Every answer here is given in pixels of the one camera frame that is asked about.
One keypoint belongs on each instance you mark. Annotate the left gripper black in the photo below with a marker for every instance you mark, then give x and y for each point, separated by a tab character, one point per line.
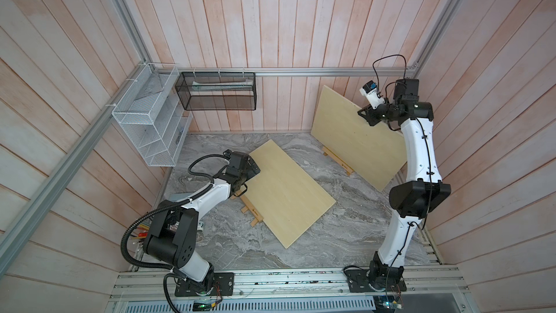
251	173

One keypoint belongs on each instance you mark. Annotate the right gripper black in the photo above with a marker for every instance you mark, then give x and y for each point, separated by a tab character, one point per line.
368	117

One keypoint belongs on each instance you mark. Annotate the wooden easel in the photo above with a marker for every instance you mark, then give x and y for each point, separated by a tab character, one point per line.
249	207
345	166

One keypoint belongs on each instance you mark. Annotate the plywood board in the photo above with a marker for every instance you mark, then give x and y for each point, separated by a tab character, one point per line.
287	198
375	152

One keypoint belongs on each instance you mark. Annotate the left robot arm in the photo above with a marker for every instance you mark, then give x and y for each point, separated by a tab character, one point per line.
173	232

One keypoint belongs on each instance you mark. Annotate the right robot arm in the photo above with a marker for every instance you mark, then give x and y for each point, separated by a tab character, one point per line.
423	190

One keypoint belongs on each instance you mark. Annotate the black mesh basket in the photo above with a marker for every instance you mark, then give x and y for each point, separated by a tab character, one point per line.
217	91

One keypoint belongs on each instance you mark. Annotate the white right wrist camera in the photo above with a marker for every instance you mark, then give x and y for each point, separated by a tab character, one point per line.
370	91

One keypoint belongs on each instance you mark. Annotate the white wire mesh shelf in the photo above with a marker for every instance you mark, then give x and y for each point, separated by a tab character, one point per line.
151	114

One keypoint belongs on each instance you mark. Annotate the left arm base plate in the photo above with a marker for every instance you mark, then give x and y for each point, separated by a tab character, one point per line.
216	283

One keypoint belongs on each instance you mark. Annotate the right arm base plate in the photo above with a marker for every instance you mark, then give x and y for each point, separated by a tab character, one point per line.
361	280

